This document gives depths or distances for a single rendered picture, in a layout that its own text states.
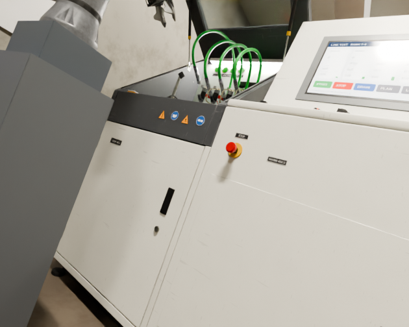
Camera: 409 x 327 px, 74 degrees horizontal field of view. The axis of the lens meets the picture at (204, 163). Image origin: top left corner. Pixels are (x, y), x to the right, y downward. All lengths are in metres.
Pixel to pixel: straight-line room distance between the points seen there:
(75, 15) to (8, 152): 0.38
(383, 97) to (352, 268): 0.62
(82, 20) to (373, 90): 0.97
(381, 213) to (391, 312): 0.21
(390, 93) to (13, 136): 1.13
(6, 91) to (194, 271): 0.71
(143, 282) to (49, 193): 0.49
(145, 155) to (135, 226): 0.29
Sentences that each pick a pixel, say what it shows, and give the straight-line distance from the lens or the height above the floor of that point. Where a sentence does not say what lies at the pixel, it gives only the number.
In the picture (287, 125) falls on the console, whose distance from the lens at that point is 0.87.
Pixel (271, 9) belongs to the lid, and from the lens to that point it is 1.63.
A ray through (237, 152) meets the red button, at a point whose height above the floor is 0.79.
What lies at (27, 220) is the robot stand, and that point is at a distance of 0.81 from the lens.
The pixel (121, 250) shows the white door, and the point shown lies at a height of 0.29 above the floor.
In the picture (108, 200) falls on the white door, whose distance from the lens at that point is 1.28.
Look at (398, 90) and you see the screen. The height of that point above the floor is 1.18.
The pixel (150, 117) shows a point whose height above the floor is 0.85.
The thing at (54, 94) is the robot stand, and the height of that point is 0.74.
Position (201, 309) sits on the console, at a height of 0.29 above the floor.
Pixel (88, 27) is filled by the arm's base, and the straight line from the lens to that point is 0.86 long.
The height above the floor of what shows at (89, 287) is 0.09.
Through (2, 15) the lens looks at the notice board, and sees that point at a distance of 3.27.
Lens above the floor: 0.67
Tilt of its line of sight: 3 degrees up
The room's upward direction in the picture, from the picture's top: 20 degrees clockwise
